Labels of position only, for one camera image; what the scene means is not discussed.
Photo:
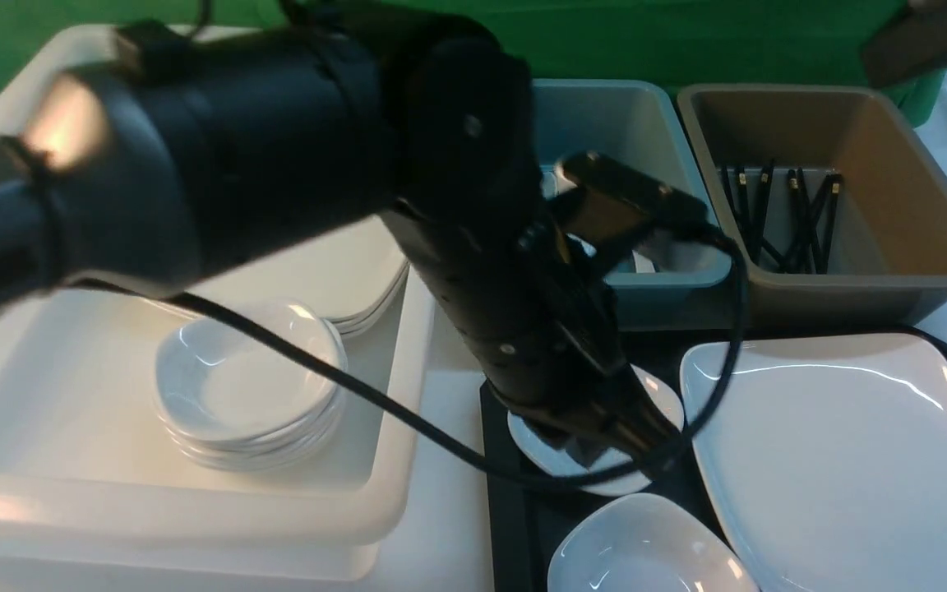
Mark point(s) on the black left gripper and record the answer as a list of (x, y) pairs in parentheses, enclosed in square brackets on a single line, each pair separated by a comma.
[(554, 357)]

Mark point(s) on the white bowl tray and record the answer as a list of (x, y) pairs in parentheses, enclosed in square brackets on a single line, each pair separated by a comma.
[(559, 463), (644, 542)]

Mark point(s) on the large white square plate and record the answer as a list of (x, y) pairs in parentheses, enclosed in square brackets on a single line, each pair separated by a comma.
[(826, 463)]

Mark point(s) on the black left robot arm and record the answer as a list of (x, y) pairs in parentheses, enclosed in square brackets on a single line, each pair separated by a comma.
[(178, 162)]

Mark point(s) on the top stacked white square plate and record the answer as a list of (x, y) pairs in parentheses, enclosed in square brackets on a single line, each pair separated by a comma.
[(338, 275)]

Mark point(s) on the teal plastic bin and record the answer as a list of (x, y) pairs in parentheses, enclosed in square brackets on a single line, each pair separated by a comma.
[(678, 286)]

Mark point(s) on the black serving tray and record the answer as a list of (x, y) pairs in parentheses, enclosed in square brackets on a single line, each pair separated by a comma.
[(527, 526)]

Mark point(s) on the black chopsticks bundle in bin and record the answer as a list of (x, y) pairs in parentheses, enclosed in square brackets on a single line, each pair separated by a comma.
[(786, 216)]

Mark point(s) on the brown plastic bin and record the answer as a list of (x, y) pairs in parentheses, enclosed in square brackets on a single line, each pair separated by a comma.
[(890, 258)]

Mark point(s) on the top stacked white bowl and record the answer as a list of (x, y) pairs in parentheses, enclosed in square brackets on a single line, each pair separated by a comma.
[(216, 385)]

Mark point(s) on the large white plastic bin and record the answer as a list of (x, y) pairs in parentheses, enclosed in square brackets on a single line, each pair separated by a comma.
[(88, 475)]

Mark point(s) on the green backdrop cloth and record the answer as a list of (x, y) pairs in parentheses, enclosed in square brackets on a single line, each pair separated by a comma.
[(669, 43)]

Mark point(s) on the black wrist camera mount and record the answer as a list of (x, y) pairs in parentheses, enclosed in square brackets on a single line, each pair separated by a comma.
[(609, 204)]

